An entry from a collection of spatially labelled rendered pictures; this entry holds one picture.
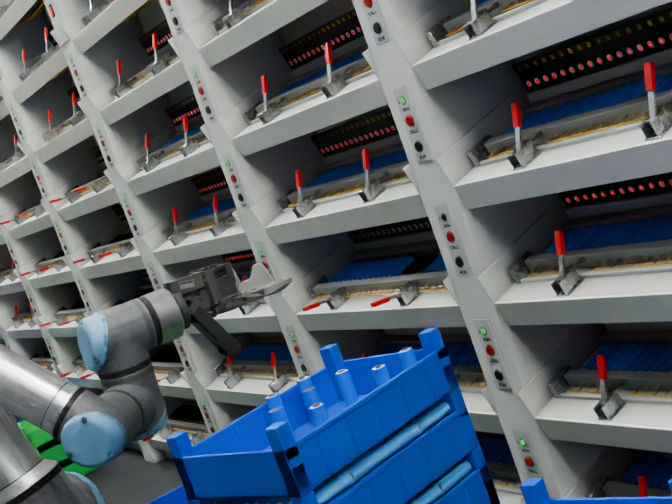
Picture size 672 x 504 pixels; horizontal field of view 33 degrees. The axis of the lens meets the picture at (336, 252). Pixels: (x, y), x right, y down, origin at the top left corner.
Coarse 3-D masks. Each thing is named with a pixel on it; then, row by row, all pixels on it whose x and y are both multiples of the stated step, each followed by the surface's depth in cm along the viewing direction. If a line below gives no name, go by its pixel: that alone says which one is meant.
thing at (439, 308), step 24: (384, 240) 231; (408, 240) 224; (336, 264) 244; (312, 288) 238; (312, 312) 232; (336, 312) 222; (360, 312) 214; (384, 312) 207; (408, 312) 200; (432, 312) 194; (456, 312) 187
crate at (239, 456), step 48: (432, 336) 138; (336, 384) 151; (384, 384) 130; (432, 384) 136; (240, 432) 139; (288, 432) 119; (336, 432) 124; (384, 432) 129; (192, 480) 131; (240, 480) 125; (288, 480) 119
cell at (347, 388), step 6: (336, 372) 140; (342, 372) 139; (348, 372) 139; (336, 378) 139; (342, 378) 139; (348, 378) 139; (342, 384) 139; (348, 384) 139; (342, 390) 139; (348, 390) 139; (354, 390) 139; (348, 396) 139; (354, 396) 139; (348, 402) 139; (354, 402) 139
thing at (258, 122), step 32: (320, 32) 221; (352, 32) 214; (288, 64) 238; (320, 64) 228; (352, 64) 198; (256, 96) 237; (288, 96) 221; (320, 96) 207; (352, 96) 190; (384, 96) 183; (224, 128) 233; (256, 128) 224; (288, 128) 213; (320, 128) 205
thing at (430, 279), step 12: (396, 276) 211; (408, 276) 206; (420, 276) 202; (432, 276) 198; (444, 276) 194; (324, 288) 233; (336, 288) 229; (348, 288) 225; (360, 288) 221; (372, 288) 217; (384, 288) 213; (396, 288) 210
